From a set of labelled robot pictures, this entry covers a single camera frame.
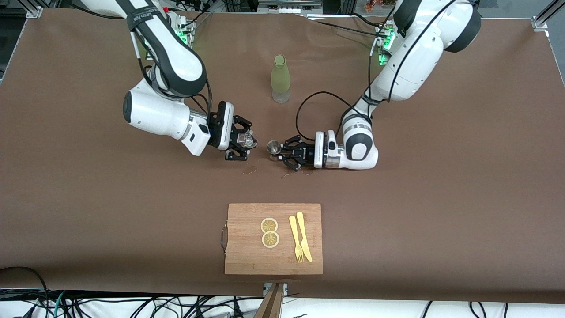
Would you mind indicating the aluminium corner bracket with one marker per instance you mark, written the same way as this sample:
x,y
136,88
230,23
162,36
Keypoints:
x,y
34,12
540,23

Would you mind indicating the yellow plastic knife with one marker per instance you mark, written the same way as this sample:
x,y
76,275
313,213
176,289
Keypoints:
x,y
303,234

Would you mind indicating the lemon slice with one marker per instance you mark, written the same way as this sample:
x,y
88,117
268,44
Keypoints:
x,y
270,240
269,225

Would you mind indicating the yellow plastic fork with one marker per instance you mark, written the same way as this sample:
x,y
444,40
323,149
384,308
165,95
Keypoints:
x,y
294,234

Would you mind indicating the wooden post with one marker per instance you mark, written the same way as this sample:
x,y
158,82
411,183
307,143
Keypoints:
x,y
271,304

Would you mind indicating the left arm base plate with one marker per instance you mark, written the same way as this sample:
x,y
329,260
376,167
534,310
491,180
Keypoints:
x,y
380,55

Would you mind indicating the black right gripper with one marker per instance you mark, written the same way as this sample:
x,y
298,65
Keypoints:
x,y
237,126

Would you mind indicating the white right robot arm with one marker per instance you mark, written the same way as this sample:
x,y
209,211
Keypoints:
x,y
167,57

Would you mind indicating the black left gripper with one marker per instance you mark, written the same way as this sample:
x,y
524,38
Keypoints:
x,y
305,153

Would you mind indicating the large liquid puddle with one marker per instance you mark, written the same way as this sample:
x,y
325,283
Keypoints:
x,y
309,172

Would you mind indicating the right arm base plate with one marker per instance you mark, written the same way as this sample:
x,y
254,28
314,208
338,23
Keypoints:
x,y
189,37

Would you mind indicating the steel jigger measuring cup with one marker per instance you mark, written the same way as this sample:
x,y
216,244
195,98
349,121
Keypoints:
x,y
274,147

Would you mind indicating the clear glass shaker cup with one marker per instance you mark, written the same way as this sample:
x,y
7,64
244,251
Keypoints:
x,y
249,140

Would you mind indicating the green sleeved glass bottle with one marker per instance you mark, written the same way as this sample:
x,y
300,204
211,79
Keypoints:
x,y
280,75

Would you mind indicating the small metal bracket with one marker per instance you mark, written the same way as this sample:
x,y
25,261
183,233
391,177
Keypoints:
x,y
285,289

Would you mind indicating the medium liquid puddle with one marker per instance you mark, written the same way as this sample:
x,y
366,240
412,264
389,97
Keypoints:
x,y
250,171

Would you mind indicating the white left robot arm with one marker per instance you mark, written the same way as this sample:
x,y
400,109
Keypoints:
x,y
415,57

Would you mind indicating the wooden cutting board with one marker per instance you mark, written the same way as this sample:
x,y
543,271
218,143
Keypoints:
x,y
247,256

